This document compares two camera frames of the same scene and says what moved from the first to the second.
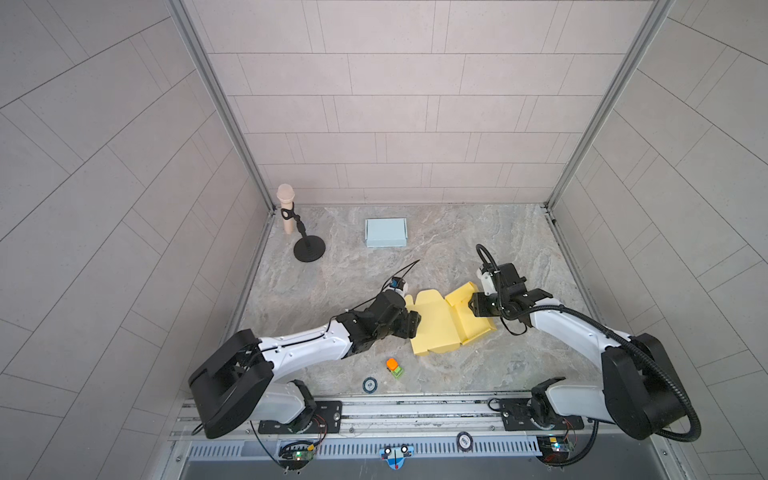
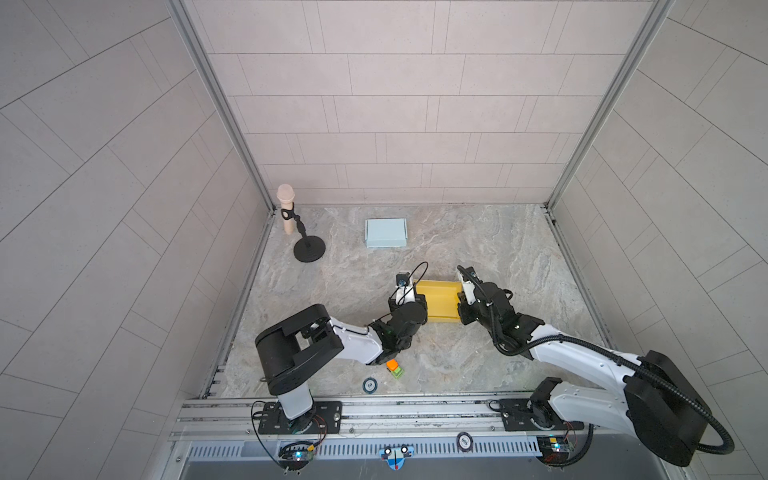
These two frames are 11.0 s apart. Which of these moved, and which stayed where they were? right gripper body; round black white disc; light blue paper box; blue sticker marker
Moved: right gripper body
Stayed: light blue paper box; blue sticker marker; round black white disc
